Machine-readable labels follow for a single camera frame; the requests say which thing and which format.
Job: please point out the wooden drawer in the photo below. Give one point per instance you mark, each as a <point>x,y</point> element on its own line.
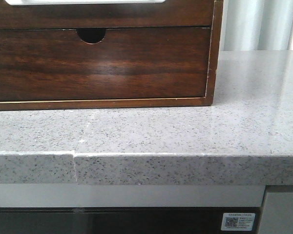
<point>167,13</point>
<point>168,62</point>

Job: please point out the white plastic drawer handle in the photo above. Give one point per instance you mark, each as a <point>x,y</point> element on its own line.
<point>67,2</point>

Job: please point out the dark wooden drawer cabinet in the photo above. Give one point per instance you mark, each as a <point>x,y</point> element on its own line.
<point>95,35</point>

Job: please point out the grey window curtain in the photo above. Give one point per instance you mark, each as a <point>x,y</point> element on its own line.
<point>250,25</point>

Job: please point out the white QR code sticker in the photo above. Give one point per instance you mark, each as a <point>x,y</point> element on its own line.
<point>238,221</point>

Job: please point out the grey cabinet door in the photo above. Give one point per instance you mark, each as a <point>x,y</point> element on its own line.
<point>277,211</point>

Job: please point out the black glass appliance front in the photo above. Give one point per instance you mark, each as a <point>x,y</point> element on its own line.
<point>121,220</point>

